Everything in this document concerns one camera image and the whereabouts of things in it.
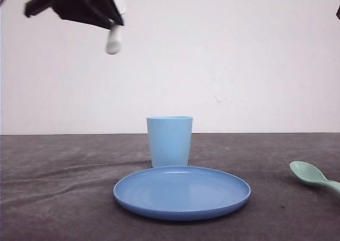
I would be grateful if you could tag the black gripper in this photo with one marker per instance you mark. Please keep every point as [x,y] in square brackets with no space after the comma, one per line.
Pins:
[101,13]
[338,13]

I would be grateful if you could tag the white plastic fork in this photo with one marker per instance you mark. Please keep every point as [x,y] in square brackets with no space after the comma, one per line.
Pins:
[114,41]

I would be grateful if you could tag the light blue plastic cup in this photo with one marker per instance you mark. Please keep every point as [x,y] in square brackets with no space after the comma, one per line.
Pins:
[169,140]

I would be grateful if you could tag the mint green plastic spoon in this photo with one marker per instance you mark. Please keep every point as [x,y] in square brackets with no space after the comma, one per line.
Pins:
[311,175]

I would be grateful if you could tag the blue plastic plate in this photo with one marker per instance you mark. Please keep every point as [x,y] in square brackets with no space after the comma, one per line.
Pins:
[181,193]

